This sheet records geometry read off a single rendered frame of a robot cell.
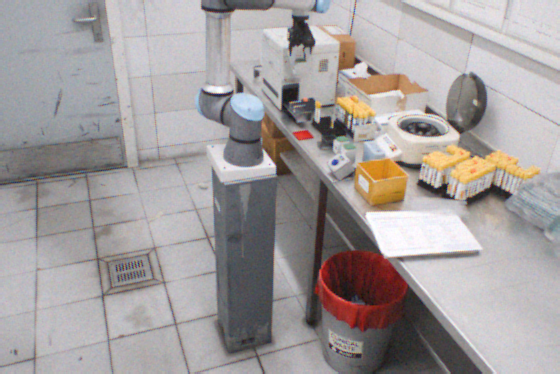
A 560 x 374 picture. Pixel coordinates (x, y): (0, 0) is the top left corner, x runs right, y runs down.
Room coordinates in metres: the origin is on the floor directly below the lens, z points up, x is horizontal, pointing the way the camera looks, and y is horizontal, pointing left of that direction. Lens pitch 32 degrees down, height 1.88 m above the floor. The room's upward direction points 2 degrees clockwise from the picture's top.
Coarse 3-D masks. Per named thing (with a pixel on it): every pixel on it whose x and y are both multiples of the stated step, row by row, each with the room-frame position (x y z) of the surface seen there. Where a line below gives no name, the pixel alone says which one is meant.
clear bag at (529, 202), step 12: (528, 180) 1.54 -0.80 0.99; (540, 180) 1.52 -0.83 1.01; (552, 180) 1.48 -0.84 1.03; (516, 192) 1.57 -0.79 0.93; (528, 192) 1.51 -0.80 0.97; (540, 192) 1.49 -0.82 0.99; (552, 192) 1.47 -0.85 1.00; (504, 204) 1.58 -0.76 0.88; (516, 204) 1.52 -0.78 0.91; (528, 204) 1.50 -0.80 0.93; (540, 204) 1.47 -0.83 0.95; (552, 204) 1.45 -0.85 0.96; (528, 216) 1.49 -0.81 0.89; (540, 216) 1.46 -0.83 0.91; (552, 216) 1.43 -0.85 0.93
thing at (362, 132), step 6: (336, 108) 2.19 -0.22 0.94; (342, 114) 2.13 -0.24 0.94; (348, 120) 2.08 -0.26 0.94; (360, 126) 2.02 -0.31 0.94; (366, 126) 2.03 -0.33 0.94; (372, 126) 2.04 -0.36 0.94; (348, 132) 2.08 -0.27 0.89; (354, 132) 2.02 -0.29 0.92; (360, 132) 2.02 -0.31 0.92; (366, 132) 2.03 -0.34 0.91; (372, 132) 2.04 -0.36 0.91; (354, 138) 2.01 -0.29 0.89; (360, 138) 2.02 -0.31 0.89; (366, 138) 2.03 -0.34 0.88; (372, 138) 2.04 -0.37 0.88
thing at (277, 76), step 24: (264, 48) 2.51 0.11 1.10; (288, 48) 2.30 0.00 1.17; (312, 48) 2.34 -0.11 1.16; (336, 48) 2.39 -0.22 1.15; (264, 72) 2.50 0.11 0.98; (288, 72) 2.30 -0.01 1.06; (312, 72) 2.35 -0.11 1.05; (336, 72) 2.39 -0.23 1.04; (288, 96) 2.42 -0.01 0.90; (312, 96) 2.35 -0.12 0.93
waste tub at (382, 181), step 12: (360, 168) 1.62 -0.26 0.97; (372, 168) 1.67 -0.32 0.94; (384, 168) 1.69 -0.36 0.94; (396, 168) 1.65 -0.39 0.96; (360, 180) 1.61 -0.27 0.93; (372, 180) 1.54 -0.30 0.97; (384, 180) 1.54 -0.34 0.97; (396, 180) 1.56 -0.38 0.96; (360, 192) 1.60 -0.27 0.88; (372, 192) 1.53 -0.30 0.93; (384, 192) 1.55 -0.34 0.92; (396, 192) 1.57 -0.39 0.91; (372, 204) 1.53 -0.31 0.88
